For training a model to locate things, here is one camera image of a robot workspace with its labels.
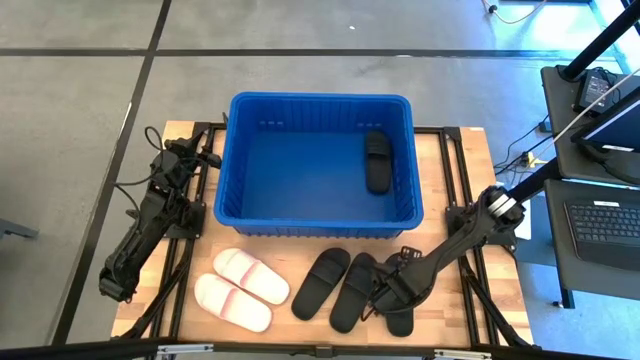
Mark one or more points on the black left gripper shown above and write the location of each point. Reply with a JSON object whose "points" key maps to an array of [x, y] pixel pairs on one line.
{"points": [[175, 172]]}

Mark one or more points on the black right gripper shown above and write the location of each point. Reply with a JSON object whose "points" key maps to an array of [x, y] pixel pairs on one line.
{"points": [[405, 280]]}

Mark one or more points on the black slide sandal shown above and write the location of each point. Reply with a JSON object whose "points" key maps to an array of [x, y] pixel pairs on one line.
{"points": [[400, 326], [320, 282], [352, 295], [377, 165]]}

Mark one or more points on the white slide sandal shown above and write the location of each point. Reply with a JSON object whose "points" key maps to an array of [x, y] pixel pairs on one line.
{"points": [[230, 302], [250, 275]]}

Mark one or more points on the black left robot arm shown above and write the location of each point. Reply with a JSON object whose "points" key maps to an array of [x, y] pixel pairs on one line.
{"points": [[130, 250]]}

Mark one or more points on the blue plastic bin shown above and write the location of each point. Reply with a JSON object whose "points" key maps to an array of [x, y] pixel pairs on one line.
{"points": [[310, 175]]}

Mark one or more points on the white paper sheet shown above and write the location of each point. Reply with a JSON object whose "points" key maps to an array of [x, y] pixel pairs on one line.
{"points": [[524, 231]]}

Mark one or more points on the black diagonal pole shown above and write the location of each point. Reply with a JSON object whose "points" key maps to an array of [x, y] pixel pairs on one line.
{"points": [[600, 42], [540, 179]]}

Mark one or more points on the yellow power plug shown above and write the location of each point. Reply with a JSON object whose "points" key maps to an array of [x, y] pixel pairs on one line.
{"points": [[531, 160]]}

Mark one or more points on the grey metal object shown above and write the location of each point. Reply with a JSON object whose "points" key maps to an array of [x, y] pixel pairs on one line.
{"points": [[15, 229]]}

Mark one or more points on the black desk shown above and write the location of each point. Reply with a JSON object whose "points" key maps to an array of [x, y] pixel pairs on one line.
{"points": [[600, 285], [565, 165]]}

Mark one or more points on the black bar with silver brackets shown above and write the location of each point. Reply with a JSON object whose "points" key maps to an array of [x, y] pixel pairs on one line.
{"points": [[100, 350]]}

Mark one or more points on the black laptop keyboard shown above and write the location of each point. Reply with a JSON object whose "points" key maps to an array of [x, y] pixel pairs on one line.
{"points": [[605, 230]]}

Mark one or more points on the black monitor screen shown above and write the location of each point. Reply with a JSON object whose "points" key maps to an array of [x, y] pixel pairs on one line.
{"points": [[617, 127]]}

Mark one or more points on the black power adapter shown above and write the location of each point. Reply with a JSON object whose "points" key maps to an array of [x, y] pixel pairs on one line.
{"points": [[592, 90]]}

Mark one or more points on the black aluminium mount frame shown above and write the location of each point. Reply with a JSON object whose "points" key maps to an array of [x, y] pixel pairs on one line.
{"points": [[480, 300], [175, 280]]}

